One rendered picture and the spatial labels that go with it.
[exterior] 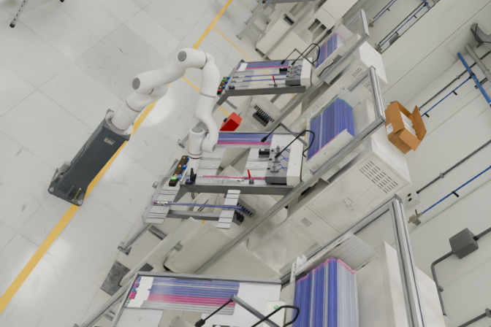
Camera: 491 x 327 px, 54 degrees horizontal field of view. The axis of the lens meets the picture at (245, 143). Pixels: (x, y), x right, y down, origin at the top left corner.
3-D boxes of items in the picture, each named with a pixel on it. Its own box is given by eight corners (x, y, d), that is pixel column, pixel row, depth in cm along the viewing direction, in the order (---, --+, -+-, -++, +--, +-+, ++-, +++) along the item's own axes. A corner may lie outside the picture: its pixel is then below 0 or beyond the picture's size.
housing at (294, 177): (287, 195, 294) (286, 175, 287) (293, 153, 336) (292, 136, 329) (300, 195, 293) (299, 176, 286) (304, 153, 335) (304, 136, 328)
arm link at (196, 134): (207, 149, 268) (192, 144, 270) (209, 129, 261) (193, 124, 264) (199, 156, 261) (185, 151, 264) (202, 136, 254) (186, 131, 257)
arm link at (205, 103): (230, 99, 259) (216, 152, 265) (203, 91, 263) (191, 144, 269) (224, 100, 250) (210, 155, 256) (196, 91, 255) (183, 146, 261)
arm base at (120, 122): (102, 125, 292) (117, 106, 283) (108, 107, 307) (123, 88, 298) (129, 140, 300) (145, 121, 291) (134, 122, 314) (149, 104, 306)
